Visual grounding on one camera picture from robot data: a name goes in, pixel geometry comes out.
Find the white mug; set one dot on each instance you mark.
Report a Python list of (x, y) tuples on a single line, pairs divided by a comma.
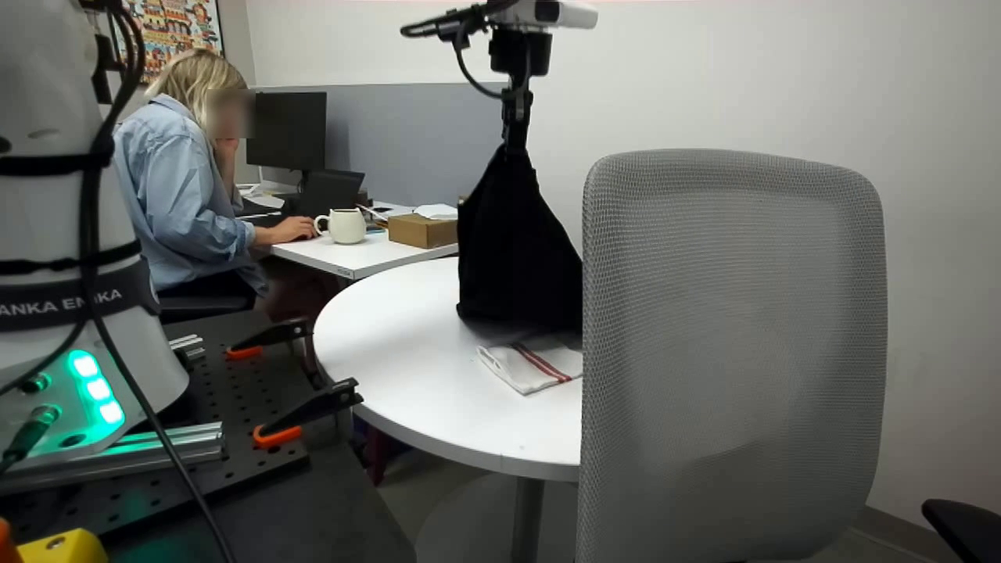
[(342, 225)]

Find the black computer monitor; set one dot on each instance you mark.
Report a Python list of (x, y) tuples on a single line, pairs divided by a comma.
[(287, 128)]

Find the yellow object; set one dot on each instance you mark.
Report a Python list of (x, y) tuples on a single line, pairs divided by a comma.
[(72, 545)]

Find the black chair armrest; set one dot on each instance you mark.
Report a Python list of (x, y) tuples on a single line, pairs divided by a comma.
[(969, 531)]

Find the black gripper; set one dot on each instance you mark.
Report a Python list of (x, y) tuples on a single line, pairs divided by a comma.
[(519, 56)]

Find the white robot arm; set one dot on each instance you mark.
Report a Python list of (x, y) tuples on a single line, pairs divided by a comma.
[(82, 352)]

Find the left aluminium rail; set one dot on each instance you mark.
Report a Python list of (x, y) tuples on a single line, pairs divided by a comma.
[(139, 452)]

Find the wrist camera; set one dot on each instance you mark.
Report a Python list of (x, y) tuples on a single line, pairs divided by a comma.
[(458, 19)]

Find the white side desk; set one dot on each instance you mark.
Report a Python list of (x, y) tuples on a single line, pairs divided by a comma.
[(359, 261)]

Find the right orange black clamp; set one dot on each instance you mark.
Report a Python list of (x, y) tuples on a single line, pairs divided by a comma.
[(289, 428)]

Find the orange black clamp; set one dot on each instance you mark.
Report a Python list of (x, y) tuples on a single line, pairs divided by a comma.
[(276, 333), (289, 428)]

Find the grey chair backrest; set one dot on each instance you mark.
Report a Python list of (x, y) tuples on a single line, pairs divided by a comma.
[(736, 340)]

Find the grey partition panel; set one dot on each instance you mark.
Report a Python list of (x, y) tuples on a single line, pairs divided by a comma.
[(403, 143)]

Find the cardboard box on desk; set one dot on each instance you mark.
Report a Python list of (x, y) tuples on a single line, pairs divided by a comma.
[(423, 231)]

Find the black perforated breadboard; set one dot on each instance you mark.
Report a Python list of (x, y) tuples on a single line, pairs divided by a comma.
[(136, 480)]

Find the black t-shirt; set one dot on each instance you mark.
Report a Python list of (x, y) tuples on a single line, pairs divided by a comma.
[(518, 263)]

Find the left orange black clamp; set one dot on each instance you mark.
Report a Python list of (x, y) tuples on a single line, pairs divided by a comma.
[(276, 333)]

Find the seated person in blue shirt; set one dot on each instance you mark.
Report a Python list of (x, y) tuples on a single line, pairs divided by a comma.
[(177, 167)]

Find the colourful wall poster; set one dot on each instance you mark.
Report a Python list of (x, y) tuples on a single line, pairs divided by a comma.
[(177, 26)]

